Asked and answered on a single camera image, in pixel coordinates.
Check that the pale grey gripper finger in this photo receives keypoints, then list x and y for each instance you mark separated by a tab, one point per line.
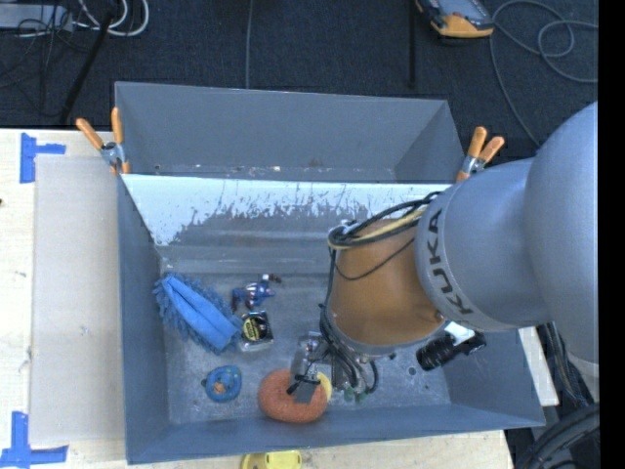
305	394
299	365

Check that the orange round sponge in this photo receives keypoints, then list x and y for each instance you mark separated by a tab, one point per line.
278	401

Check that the black and yellow tape measure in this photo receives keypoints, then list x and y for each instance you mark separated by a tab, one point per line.
256	330

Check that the blue and red toy figure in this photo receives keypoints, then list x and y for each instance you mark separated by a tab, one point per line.
254	293

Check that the blue microfibre duster mitt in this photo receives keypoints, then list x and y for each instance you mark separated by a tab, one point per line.
195	311

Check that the grey metal bin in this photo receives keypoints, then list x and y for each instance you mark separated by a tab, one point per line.
273	135

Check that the pale wood board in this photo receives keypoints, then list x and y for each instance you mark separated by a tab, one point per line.
73	286

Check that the black cylinder on white bracket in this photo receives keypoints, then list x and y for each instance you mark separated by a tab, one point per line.
437	352

